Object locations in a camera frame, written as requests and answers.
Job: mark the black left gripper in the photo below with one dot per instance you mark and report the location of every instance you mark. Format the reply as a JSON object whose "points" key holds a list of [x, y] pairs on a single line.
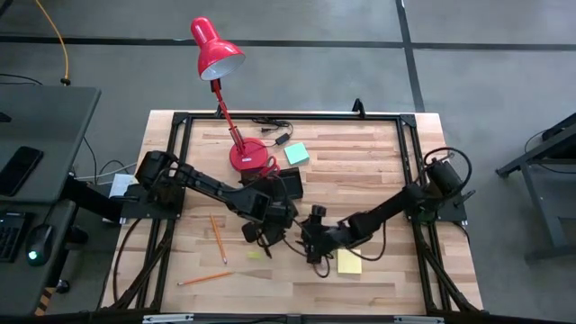
{"points": [[274, 216]]}

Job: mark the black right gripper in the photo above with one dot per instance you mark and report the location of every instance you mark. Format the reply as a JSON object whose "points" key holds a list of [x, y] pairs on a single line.
{"points": [[333, 236]]}

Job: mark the orange pencil pink eraser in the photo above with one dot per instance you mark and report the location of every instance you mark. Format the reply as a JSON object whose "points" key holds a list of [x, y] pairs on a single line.
{"points": [[219, 240], [204, 279]]}

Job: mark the yellow sticky note pad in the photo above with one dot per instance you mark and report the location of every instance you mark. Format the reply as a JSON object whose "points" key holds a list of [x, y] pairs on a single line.
{"points": [[351, 265]]}

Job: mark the black mesh desk organizer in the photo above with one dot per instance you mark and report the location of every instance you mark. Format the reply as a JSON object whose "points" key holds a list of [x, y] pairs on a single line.
{"points": [[292, 182]]}

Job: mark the teal sticky note pad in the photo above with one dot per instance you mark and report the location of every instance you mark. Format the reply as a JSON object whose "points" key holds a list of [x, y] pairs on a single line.
{"points": [[297, 154]]}

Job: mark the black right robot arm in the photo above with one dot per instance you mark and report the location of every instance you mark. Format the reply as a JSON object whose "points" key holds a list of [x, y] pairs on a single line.
{"points": [[396, 211]]}

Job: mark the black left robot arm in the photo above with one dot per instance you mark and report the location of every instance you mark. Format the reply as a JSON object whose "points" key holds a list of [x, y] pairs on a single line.
{"points": [[202, 182]]}

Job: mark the white paper sheet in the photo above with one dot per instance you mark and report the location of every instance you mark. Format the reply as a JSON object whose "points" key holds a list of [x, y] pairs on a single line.
{"points": [[118, 185]]}

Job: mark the red desk lamp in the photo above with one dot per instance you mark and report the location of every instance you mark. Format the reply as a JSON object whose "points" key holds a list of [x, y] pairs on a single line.
{"points": [[216, 49]]}

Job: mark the black desk foot knob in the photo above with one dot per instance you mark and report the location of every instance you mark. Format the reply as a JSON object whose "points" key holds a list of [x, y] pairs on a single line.
{"points": [[63, 286]]}

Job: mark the black computer mouse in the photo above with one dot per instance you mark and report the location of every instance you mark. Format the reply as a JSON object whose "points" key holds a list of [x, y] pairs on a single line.
{"points": [[39, 245]]}

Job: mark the yellow black hazard strip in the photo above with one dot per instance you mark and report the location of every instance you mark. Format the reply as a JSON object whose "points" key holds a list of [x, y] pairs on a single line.
{"points": [[45, 301]]}

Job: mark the black metal cart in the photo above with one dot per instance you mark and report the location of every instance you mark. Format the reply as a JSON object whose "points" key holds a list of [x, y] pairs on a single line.
{"points": [[549, 180]]}

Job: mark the grey side desk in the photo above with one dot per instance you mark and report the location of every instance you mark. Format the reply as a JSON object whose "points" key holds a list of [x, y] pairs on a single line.
{"points": [[45, 117]]}

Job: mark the black smartphone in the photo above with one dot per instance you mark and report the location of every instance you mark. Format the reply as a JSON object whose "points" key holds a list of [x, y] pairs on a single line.
{"points": [[20, 171]]}

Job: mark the black keyboard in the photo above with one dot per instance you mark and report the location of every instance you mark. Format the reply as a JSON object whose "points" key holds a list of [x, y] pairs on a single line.
{"points": [[10, 236]]}

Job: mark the black aluminium table frame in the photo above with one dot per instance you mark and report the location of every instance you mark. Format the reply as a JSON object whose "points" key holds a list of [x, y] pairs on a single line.
{"points": [[292, 116]]}

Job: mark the silver metal bracket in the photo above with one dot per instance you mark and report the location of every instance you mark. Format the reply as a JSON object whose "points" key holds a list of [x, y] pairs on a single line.
{"points": [[418, 320], [167, 318]]}

